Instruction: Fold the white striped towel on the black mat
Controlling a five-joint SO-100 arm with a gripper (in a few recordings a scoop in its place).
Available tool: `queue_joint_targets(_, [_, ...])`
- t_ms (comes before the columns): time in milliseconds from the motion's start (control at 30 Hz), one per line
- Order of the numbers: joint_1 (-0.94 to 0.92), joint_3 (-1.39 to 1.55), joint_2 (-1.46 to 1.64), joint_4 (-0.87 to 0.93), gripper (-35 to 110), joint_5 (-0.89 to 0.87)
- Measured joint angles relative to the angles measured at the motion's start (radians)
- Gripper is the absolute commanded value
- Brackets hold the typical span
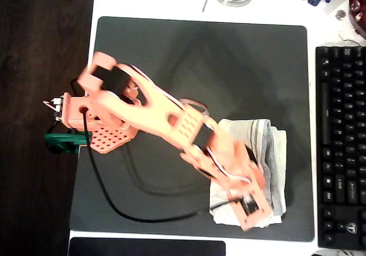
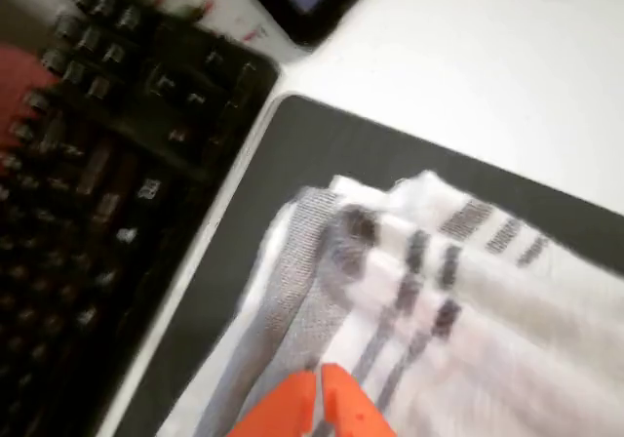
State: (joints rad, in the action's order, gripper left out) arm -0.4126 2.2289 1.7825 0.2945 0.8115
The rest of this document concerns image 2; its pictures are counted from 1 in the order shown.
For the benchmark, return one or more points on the black keyboard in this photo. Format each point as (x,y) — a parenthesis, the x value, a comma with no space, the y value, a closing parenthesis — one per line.
(122,164)

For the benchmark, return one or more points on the red rounded object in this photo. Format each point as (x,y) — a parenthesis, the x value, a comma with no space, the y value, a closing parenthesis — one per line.
(19,81)

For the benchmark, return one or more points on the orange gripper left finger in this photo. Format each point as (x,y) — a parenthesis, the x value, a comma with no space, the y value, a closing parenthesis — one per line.
(283,408)

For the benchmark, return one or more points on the white paper with red marks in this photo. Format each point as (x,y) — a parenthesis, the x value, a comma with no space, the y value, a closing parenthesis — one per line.
(219,8)

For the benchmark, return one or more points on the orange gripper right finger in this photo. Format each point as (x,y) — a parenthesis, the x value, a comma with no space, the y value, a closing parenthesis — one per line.
(351,408)

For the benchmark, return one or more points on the black phone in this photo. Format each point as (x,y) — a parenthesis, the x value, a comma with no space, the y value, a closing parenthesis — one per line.
(312,17)

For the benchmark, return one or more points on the white striped towel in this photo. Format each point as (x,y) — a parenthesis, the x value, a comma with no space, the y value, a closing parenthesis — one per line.
(487,334)

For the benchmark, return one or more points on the black desk mat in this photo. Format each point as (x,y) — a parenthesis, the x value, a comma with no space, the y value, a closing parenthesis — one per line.
(341,154)

